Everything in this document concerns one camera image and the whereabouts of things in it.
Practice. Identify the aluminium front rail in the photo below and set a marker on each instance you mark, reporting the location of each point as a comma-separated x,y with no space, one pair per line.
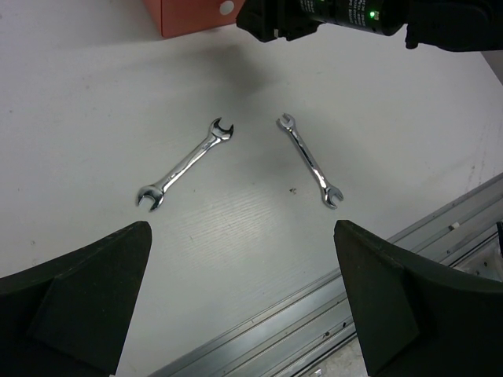
302,329

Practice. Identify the small silver wrench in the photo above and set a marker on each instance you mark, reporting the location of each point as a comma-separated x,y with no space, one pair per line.
330,194

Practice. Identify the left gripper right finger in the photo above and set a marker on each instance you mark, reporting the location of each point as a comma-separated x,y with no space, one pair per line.
416,317

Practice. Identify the large silver wrench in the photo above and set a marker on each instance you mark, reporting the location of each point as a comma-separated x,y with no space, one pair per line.
157,191

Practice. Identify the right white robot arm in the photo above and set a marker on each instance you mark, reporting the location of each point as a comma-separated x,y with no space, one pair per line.
451,25

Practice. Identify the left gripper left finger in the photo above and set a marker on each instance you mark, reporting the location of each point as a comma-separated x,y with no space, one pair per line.
70,316

